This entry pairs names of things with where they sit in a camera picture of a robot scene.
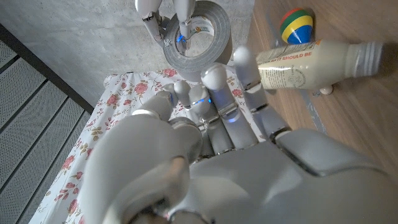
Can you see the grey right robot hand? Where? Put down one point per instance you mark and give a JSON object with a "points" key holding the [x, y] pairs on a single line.
{"points": [[146, 7]]}

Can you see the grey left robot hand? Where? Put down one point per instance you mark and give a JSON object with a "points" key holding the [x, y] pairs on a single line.
{"points": [[264, 180]]}

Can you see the grey duct tape roll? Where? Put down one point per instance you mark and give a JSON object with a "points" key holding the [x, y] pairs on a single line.
{"points": [[202, 62]]}

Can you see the silver bottle cap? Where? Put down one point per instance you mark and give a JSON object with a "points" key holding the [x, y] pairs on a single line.
{"points": [[189, 137]]}

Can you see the cream bottle with yellow label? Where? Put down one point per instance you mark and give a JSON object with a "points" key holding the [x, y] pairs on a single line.
{"points": [[311, 65]]}

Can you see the grey tape table outline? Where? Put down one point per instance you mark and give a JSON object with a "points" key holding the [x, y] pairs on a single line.
{"points": [[312, 112]]}

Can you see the floral backdrop cloth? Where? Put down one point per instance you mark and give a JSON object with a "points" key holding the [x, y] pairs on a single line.
{"points": [[102, 130]]}

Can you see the colourful striped wooden maraca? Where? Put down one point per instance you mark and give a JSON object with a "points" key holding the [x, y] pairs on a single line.
{"points": [[297, 26]]}

